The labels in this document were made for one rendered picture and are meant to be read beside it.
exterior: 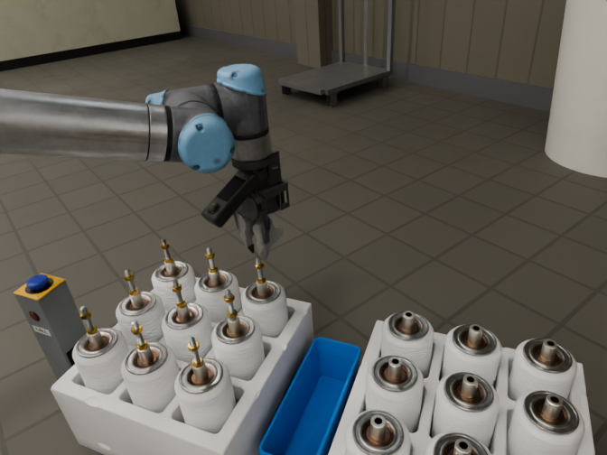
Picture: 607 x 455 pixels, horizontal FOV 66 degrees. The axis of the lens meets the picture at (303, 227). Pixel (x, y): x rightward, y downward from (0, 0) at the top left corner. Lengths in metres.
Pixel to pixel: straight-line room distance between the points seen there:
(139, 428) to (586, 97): 1.87
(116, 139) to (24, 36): 4.89
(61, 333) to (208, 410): 0.41
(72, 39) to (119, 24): 0.51
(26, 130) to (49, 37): 4.92
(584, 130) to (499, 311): 1.02
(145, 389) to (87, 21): 4.96
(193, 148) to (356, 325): 0.79
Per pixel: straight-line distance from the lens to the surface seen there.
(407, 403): 0.82
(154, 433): 0.93
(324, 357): 1.11
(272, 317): 0.99
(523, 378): 0.92
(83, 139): 0.63
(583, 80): 2.13
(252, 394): 0.91
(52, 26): 5.54
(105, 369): 0.98
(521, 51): 2.99
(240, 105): 0.78
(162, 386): 0.92
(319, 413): 1.09
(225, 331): 0.93
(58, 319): 1.11
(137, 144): 0.63
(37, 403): 1.32
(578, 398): 0.98
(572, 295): 1.50
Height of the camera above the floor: 0.88
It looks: 32 degrees down
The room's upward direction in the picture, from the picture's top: 4 degrees counter-clockwise
